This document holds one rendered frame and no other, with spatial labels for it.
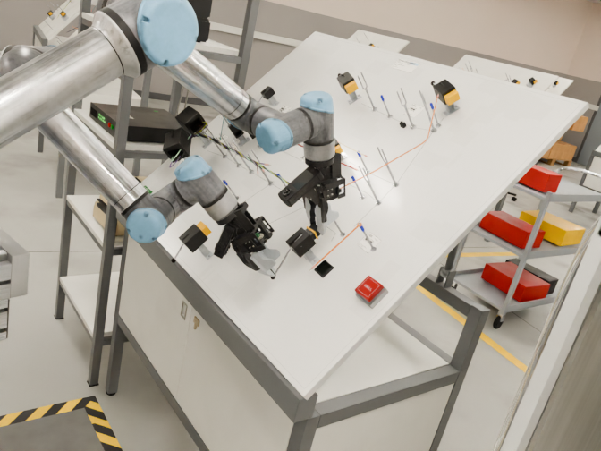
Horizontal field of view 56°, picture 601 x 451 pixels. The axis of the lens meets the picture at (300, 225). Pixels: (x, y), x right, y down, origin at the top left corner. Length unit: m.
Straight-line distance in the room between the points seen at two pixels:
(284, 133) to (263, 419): 0.72
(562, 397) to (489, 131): 0.72
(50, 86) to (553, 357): 0.94
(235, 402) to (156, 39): 1.01
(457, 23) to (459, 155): 10.33
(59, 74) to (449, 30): 11.02
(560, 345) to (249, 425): 0.83
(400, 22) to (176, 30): 10.07
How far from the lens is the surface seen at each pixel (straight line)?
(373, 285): 1.34
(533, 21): 13.36
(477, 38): 12.29
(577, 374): 1.26
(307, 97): 1.30
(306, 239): 1.43
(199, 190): 1.31
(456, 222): 1.43
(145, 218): 1.21
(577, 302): 1.08
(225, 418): 1.69
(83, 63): 0.96
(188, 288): 1.70
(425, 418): 1.76
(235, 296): 1.55
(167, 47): 0.98
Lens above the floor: 1.64
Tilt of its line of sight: 20 degrees down
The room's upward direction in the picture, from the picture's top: 13 degrees clockwise
